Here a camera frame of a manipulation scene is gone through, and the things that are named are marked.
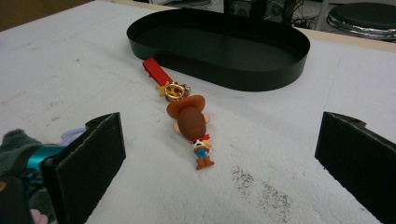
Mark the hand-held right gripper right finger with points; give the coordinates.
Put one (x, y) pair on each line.
(358, 161)

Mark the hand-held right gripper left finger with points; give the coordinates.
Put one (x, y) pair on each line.
(84, 174)

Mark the black oval tray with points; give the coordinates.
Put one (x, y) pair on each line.
(218, 46)

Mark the teal carabiner clip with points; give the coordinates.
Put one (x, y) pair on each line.
(42, 155)

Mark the grey-green plush toy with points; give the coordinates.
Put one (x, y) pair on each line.
(15, 146)

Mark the black plush toy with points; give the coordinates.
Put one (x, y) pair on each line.
(12, 202)

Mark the white foam mat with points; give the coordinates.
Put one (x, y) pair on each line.
(264, 130)

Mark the black round stool chrome rim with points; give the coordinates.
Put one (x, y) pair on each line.
(364, 17)

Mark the dark equipment box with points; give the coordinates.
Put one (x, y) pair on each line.
(258, 7)

